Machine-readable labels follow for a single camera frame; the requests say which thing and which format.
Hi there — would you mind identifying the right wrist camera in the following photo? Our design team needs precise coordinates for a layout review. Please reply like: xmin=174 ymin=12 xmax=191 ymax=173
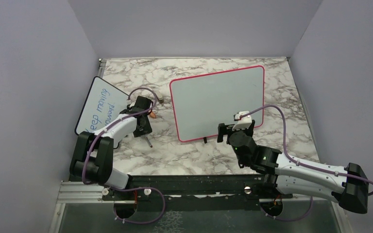
xmin=232 ymin=111 xmax=252 ymax=131

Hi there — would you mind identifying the beige marker on table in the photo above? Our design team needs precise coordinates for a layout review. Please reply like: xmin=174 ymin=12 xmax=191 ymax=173
xmin=155 ymin=91 xmax=164 ymax=103

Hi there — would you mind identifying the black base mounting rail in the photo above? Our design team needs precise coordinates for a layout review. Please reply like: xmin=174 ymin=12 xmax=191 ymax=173
xmin=102 ymin=174 xmax=293 ymax=212

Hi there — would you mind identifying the white rainbow marker pen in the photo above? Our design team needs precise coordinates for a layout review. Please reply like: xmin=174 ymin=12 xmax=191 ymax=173
xmin=145 ymin=136 xmax=153 ymax=148

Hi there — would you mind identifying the pink framed whiteboard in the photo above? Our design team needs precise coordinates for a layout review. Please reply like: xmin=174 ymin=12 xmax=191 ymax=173
xmin=169 ymin=66 xmax=265 ymax=142

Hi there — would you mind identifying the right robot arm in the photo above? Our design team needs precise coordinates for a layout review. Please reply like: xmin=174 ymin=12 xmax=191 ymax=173
xmin=217 ymin=122 xmax=369 ymax=214

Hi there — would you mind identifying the black framed written whiteboard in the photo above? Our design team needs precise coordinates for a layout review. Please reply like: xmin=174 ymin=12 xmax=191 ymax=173
xmin=75 ymin=76 xmax=128 ymax=135

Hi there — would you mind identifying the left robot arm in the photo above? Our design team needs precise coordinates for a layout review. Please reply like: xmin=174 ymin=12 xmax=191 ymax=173
xmin=69 ymin=96 xmax=155 ymax=200

